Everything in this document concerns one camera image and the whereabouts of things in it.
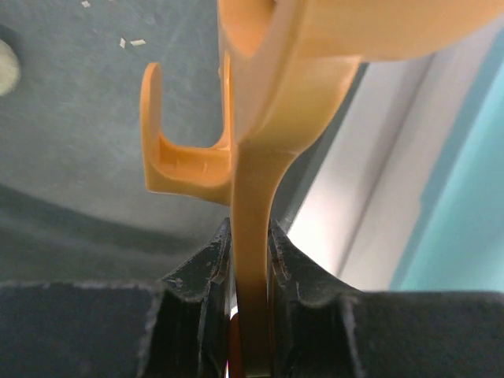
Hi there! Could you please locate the orange litter scoop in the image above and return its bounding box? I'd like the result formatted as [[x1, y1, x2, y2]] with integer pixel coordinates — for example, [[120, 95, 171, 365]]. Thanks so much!
[[139, 1, 503, 377]]

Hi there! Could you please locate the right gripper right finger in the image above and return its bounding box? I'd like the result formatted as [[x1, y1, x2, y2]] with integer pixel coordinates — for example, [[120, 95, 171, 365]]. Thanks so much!
[[269, 222, 503, 377]]

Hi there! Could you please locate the dark grey plastic tray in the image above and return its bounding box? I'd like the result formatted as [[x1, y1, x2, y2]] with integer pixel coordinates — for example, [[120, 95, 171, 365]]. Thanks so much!
[[0, 0, 369, 283]]

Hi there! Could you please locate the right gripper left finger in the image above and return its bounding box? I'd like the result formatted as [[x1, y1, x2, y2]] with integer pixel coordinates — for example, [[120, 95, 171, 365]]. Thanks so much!
[[1, 220, 231, 377]]

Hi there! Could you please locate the teal litter box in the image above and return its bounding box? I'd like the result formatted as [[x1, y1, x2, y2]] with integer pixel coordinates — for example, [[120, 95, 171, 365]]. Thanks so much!
[[288, 21, 503, 291]]

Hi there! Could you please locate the pale green waste ball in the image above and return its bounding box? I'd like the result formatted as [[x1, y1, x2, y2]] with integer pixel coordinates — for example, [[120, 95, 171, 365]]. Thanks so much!
[[0, 40, 21, 96]]

